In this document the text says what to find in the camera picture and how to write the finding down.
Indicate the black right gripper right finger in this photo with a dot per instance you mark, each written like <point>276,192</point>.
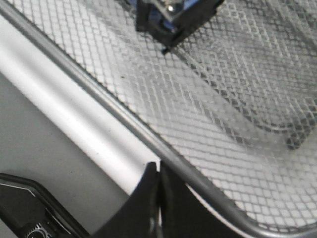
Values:
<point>183,215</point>

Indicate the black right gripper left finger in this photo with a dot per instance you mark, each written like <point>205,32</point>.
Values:
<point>138,217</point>

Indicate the silver mesh tray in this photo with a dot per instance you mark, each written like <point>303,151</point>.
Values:
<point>233,108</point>

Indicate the red emergency push button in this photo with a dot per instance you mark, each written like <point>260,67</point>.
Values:
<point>170,22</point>

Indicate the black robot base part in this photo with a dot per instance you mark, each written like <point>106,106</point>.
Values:
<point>31,211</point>

